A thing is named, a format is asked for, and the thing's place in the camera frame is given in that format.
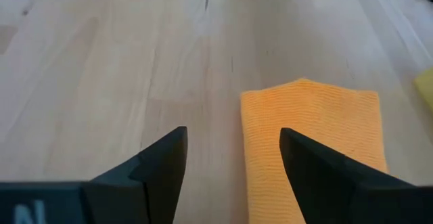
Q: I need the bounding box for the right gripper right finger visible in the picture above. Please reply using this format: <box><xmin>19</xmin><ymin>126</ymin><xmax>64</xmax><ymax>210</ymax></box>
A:
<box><xmin>279</xmin><ymin>127</ymin><xmax>417</xmax><ymax>224</ymax></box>

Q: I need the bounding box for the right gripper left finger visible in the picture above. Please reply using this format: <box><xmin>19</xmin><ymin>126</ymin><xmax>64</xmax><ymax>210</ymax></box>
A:
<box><xmin>83</xmin><ymin>126</ymin><xmax>189</xmax><ymax>224</ymax></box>

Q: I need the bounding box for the orange microfiber towel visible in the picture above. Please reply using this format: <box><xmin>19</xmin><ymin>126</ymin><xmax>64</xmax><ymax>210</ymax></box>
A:
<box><xmin>240</xmin><ymin>77</ymin><xmax>388</xmax><ymax>224</ymax></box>

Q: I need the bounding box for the yellow translucent plastic bin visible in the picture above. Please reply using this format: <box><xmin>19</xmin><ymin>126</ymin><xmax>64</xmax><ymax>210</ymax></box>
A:
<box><xmin>414</xmin><ymin>66</ymin><xmax>433</xmax><ymax>113</ymax></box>

